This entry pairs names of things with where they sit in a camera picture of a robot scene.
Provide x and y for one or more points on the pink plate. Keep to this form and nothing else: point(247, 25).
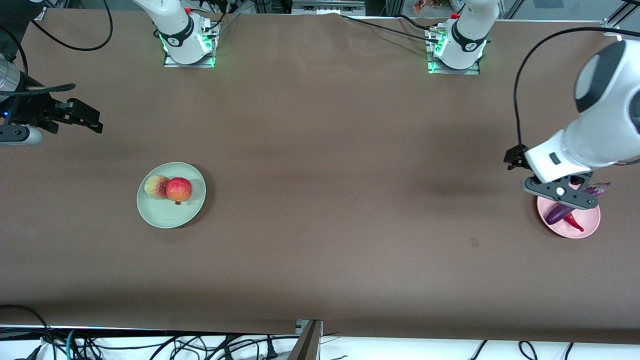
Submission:
point(592, 220)

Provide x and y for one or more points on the light green plate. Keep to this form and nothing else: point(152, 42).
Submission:
point(170, 215)

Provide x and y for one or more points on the red round pomegranate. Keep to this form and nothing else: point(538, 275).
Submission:
point(178, 190)

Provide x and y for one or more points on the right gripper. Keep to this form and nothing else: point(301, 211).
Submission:
point(31, 110)

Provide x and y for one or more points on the red chili pepper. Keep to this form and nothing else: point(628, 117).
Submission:
point(575, 224)

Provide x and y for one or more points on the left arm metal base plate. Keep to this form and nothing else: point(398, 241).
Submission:
point(450, 71)

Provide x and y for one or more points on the yellow-pink peach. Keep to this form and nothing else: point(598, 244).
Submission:
point(154, 186)

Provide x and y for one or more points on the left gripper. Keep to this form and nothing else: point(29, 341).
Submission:
point(513, 155)

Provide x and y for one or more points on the red orange background items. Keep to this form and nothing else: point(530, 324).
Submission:
point(420, 6)

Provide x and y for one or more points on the brown table cloth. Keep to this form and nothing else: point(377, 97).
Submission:
point(300, 275)

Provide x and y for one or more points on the silver aluminium frame bar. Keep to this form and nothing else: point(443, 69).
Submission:
point(325, 7)

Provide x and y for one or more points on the purple eggplant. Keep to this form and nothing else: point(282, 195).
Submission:
point(557, 215)

